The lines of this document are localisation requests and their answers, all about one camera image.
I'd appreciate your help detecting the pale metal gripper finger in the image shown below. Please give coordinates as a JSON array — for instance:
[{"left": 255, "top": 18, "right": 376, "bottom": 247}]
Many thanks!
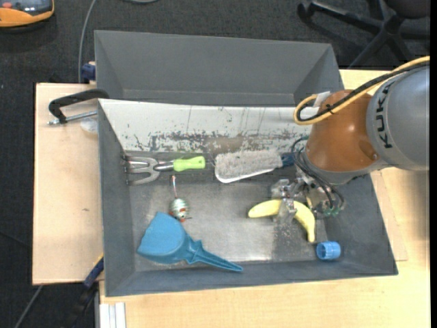
[
  {"left": 274, "top": 197, "right": 298, "bottom": 223},
  {"left": 270, "top": 178, "right": 292, "bottom": 200}
]

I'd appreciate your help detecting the yellow banana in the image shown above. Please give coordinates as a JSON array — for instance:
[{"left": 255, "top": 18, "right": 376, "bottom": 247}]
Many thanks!
[{"left": 247, "top": 198, "right": 316, "bottom": 243}]

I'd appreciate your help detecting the blue bottle cap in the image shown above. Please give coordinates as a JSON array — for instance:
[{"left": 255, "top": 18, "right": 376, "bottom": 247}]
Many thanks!
[{"left": 315, "top": 240, "right": 342, "bottom": 262}]

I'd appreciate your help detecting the grey metal bin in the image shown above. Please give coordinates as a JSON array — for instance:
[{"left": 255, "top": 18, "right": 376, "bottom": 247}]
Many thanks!
[{"left": 93, "top": 29, "right": 399, "bottom": 298}]

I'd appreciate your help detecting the silver toy mouse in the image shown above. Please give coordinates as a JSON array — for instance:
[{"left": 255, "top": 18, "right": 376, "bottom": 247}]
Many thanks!
[{"left": 167, "top": 174, "right": 191, "bottom": 223}]

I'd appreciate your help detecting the blue plastic scoop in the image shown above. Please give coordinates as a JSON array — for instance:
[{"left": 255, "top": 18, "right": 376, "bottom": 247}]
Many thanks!
[{"left": 136, "top": 210, "right": 244, "bottom": 273}]

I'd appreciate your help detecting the pale wood board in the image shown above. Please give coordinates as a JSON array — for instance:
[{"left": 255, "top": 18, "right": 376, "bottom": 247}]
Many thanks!
[{"left": 31, "top": 82, "right": 105, "bottom": 286}]

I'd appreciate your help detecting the green-handled garden fork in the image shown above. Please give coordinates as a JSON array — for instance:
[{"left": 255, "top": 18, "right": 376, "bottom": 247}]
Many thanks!
[{"left": 122, "top": 154, "right": 207, "bottom": 186}]

